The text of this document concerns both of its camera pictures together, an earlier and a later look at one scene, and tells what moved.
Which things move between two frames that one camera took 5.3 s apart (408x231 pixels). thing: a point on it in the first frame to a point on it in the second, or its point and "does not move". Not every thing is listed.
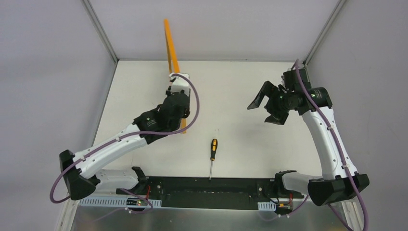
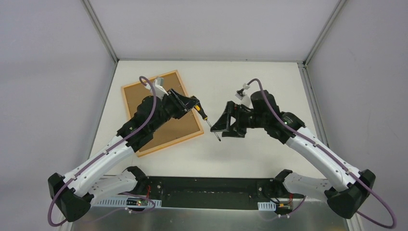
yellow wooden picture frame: x=172 y=56 to x=174 y=132
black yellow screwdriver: x=214 y=147 to x=199 y=108
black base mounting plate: x=212 y=192 does not move
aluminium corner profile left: x=104 y=37 does not move
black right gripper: x=275 y=103 to x=235 y=118
